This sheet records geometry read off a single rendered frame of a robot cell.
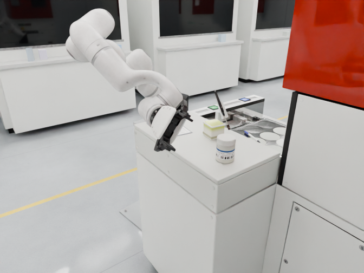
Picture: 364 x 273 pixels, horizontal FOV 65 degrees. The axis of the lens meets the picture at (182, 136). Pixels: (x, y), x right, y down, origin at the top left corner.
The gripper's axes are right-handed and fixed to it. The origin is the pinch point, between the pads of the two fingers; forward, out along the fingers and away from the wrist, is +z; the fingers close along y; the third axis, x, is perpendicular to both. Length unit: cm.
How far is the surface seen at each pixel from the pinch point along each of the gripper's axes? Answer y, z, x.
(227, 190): 10.9, -11.0, -33.8
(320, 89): -35, -5, -40
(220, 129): -7, -38, -35
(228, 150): -1.4, -17.4, -30.1
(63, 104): 66, -324, 5
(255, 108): -30, -82, -78
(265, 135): -16, -46, -66
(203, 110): -12, -77, -44
